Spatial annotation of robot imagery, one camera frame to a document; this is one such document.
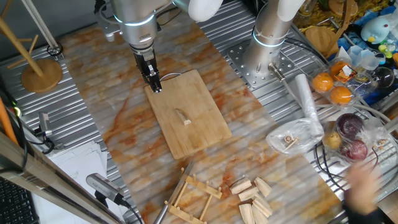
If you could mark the steel cleaver knife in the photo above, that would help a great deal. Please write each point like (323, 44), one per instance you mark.
(161, 214)

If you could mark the clear plastic bag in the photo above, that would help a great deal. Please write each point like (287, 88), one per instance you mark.
(306, 133)

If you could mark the glass jar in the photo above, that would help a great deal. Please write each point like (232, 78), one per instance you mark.
(306, 7)

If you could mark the clear plastic fruit tray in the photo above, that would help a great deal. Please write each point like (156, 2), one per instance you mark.
(360, 85)

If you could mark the white slanted pole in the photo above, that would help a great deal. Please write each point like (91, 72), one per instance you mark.
(40, 26)

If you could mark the crinkled clear produce bag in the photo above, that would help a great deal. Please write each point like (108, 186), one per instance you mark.
(374, 130)

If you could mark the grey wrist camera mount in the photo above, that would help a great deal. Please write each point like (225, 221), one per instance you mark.
(109, 31)

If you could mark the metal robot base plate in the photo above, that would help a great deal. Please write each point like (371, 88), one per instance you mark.
(267, 77)

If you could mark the long lotus root piece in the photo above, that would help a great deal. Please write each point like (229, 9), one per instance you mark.
(183, 116)

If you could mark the small green toy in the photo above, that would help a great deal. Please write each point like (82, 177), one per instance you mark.
(385, 51)

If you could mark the thin lotus root stick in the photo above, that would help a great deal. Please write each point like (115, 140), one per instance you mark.
(292, 144)

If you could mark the blue plush toy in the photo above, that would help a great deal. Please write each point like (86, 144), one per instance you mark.
(374, 29)

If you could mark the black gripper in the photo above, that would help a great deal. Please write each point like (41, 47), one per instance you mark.
(143, 63)

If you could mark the orange fruit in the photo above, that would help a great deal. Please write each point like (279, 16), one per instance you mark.
(322, 82)
(341, 95)
(337, 68)

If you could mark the round lotus root slice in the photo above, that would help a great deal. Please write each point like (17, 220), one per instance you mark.
(288, 138)

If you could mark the forearm in dark sleeve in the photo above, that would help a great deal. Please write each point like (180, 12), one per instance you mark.
(367, 218)

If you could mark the blue cloth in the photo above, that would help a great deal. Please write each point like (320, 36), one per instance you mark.
(345, 42)

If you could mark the black keyboard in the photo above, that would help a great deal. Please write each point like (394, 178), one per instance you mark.
(14, 205)

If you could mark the clear plastic measuring cup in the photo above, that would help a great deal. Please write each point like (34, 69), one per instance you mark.
(362, 59)

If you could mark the round wooden disc stand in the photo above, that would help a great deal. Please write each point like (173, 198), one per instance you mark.
(320, 39)

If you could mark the wooden knife rack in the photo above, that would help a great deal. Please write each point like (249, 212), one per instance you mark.
(205, 187)

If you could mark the stack of white papers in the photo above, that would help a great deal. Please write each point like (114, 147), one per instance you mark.
(74, 168)

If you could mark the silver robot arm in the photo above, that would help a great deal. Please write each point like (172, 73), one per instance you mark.
(136, 25)

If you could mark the aluminium frame beam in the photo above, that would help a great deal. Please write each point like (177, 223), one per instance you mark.
(46, 183)

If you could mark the yellow pear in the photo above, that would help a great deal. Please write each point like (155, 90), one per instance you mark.
(332, 140)

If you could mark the small wooden stand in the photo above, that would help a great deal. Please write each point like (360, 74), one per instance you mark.
(339, 6)

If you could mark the dark glass bowl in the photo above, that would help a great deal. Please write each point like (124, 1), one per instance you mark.
(384, 77)

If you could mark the wooden cutting board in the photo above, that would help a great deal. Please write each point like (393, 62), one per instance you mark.
(189, 137)

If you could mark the large grey cylindrical camera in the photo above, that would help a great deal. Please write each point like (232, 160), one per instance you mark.
(104, 185)

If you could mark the orange marble pattern mat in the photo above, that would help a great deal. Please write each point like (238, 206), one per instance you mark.
(109, 77)

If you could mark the person's bare hand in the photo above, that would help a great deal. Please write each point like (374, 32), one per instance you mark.
(362, 186)

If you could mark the purple onion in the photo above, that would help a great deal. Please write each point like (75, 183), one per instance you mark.
(349, 126)
(356, 151)

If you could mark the orange pole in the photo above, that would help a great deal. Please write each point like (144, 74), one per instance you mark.
(6, 121)

